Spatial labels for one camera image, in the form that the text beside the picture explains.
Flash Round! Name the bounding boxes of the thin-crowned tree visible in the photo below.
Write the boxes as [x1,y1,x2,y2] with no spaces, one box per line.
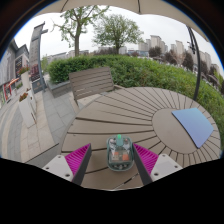
[51,4,111,58]

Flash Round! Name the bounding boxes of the beige patio umbrella canopy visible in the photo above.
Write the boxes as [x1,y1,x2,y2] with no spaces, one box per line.
[33,0,211,43]

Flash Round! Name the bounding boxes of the tall grey sign pillar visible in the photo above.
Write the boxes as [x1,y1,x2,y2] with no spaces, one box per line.
[28,21,49,94]

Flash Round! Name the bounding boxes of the distant high-rise buildings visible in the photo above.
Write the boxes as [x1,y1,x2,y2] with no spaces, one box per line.
[118,34,221,76]

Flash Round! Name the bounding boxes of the grey shopfront building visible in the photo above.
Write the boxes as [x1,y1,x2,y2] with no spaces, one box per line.
[0,39,30,108]

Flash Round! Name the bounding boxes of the brown slatted outdoor chair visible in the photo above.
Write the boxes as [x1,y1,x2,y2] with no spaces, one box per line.
[68,66,124,108]

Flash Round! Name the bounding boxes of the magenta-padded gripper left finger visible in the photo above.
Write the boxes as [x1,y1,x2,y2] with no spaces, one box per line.
[41,143,92,186]

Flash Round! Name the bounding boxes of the white planter with flowers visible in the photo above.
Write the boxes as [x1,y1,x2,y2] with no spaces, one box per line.
[18,91,38,129]
[18,66,33,93]

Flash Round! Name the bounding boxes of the blue mouse pad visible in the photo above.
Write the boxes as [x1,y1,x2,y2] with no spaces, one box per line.
[171,107,215,149]

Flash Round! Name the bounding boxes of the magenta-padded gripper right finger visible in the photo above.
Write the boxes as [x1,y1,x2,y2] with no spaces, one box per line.
[132,143,184,186]

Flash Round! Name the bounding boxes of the dark curved umbrella pole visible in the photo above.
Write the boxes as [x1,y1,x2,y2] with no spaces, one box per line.
[186,26,203,103]

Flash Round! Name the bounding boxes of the dense-crowned tree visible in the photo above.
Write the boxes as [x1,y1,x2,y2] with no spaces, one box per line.
[92,13,145,55]

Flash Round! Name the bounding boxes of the green hedge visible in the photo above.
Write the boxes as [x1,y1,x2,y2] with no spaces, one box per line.
[47,54,224,141]

